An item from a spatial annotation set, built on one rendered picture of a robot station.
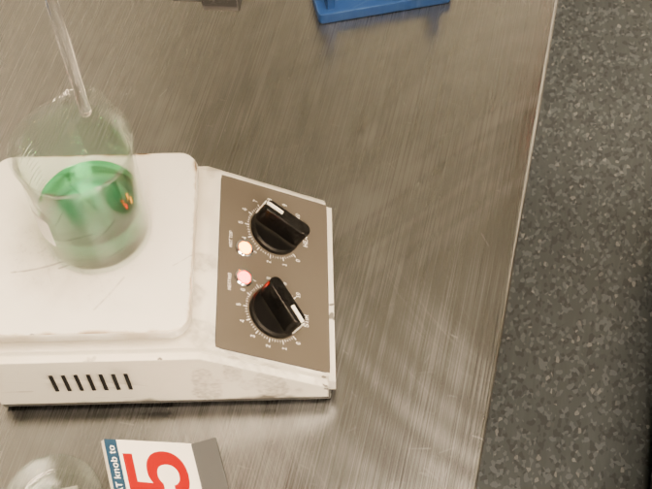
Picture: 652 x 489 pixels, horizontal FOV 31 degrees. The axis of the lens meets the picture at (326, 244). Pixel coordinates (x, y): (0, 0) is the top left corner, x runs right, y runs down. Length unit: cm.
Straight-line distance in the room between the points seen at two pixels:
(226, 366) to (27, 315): 11
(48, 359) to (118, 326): 5
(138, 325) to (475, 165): 27
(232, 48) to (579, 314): 87
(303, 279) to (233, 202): 6
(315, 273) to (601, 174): 108
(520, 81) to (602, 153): 93
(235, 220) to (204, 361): 9
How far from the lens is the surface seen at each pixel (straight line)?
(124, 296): 65
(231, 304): 67
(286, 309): 66
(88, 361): 66
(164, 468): 68
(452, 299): 74
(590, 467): 152
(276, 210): 69
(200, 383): 68
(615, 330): 161
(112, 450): 66
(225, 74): 85
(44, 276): 66
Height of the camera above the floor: 139
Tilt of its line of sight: 58 degrees down
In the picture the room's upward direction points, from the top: 2 degrees counter-clockwise
